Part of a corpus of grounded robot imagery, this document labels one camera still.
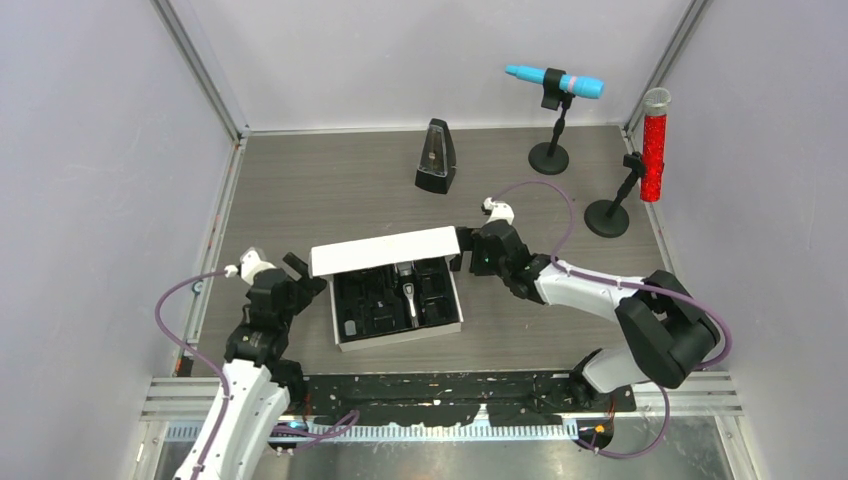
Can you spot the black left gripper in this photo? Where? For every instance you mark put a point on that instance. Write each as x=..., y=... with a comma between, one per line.
x=307, y=287

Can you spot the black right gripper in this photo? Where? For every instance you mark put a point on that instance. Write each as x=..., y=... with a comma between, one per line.
x=468, y=240

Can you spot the black and silver hair clipper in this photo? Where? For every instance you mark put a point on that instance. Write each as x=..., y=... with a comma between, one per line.
x=405, y=271

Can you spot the white box with black tray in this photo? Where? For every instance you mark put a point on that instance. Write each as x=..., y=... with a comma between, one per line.
x=364, y=287

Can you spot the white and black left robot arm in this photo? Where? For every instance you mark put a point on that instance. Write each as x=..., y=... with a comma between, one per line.
x=257, y=385

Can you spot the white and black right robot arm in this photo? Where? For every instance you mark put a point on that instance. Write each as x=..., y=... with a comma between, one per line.
x=667, y=333

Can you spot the black metronome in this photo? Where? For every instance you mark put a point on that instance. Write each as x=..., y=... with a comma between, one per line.
x=437, y=166

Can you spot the black stand of red microphone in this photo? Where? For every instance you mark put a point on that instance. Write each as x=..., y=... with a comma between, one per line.
x=608, y=218

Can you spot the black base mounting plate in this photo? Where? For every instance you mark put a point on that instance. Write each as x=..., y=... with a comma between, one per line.
x=509, y=398

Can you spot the blue microphone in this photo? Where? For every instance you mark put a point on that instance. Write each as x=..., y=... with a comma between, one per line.
x=580, y=86

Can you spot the red glitter microphone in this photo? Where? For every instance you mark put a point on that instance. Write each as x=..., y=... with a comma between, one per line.
x=655, y=102

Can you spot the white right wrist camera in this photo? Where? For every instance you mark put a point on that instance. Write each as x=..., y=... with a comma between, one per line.
x=497, y=210

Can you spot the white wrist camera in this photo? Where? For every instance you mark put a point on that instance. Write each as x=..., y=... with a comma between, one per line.
x=497, y=210
x=252, y=262

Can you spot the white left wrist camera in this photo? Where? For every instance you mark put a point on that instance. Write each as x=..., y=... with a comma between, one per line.
x=252, y=262

